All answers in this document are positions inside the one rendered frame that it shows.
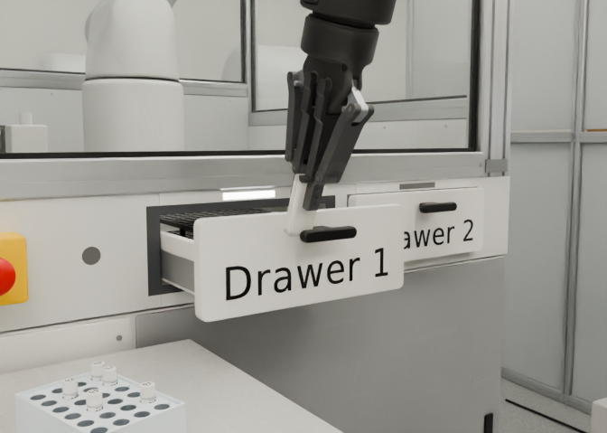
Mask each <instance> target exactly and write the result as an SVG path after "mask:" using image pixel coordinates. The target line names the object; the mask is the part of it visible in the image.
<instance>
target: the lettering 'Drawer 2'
mask: <svg viewBox="0 0 607 433"><path fill-rule="evenodd" d="M468 221H469V222H470V223H471V227H470V229H469V231H468V232H467V234H466V235H465V237H464V239H463V241H468V240H472V238H469V239H466V238H467V237H468V235H469V234H470V232H471V230H472V227H473V222H472V220H466V221H464V223H466V222H468ZM451 229H454V226H452V227H451V228H450V227H448V233H447V243H450V231H451ZM437 231H441V232H442V235H435V234H436V232H437ZM414 233H415V238H416V247H417V248H419V247H420V242H421V238H422V234H423V240H424V244H425V246H427V243H428V239H429V234H430V230H428V232H427V237H426V241H425V234H424V230H421V232H420V237H419V241H418V239H417V235H416V231H414ZM404 234H406V235H407V237H408V238H404V240H408V242H407V245H406V246H405V247H404V249H406V248H408V249H410V234H409V233H408V232H407V231H404ZM437 237H444V230H443V229H442V228H437V229H436V230H435V231H434V235H433V240H434V244H436V245H441V244H443V243H444V241H442V242H436V240H435V238H437Z"/></svg>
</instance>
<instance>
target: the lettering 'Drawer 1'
mask: <svg viewBox="0 0 607 433"><path fill-rule="evenodd" d="M378 252H380V273H378V274H375V277H382V276H387V275H388V272H384V273H383V258H384V248H380V249H375V254H376V253H378ZM356 261H360V258H355V259H354V260H353V259H350V281H352V268H353V264H354V263H355V262H356ZM334 264H339V265H340V266H341V269H339V270H333V271H331V268H332V265H334ZM237 269H238V270H242V271H244V272H245V274H246V277H247V286H246V289H245V290H244V292H243V293H241V294H239V295H236V296H230V271H231V270H237ZM297 269H298V273H299V277H300V281H301V285H302V288H306V286H307V281H308V277H309V273H310V270H311V274H312V279H313V285H314V286H315V287H318V284H319V280H320V275H321V271H322V263H320V264H319V268H318V273H317V278H316V280H315V276H314V272H313V264H311V265H308V268H307V271H306V276H305V281H304V278H303V273H302V270H301V266H297ZM280 271H286V272H287V277H280V278H278V279H277V280H276V281H275V284H274V289H275V291H276V292H277V293H282V292H285V291H286V290H287V289H288V291H290V290H291V272H290V270H289V269H288V268H278V269H276V270H275V273H277V272H280ZM341 272H344V267H343V264H342V262H341V261H339V260H334V261H333V262H332V263H331V264H330V265H329V267H328V269H327V278H328V280H329V281H330V282H331V283H332V284H339V283H341V282H342V281H343V278H342V279H340V280H336V281H334V280H332V278H331V274H334V273H341ZM266 273H270V274H271V271H270V269H267V270H265V271H264V272H263V273H262V271H258V295H259V296H261V295H262V277H263V276H264V275H265V274H266ZM284 279H287V285H286V287H285V288H283V289H279V288H278V287H277V284H278V282H279V281H281V280H284ZM250 286H251V276H250V273H249V271H248V269H247V268H244V267H241V266H235V267H227V268H226V301H227V300H233V299H238V298H241V297H243V296H245V295H246V294H247V293H248V291H249V289H250Z"/></svg>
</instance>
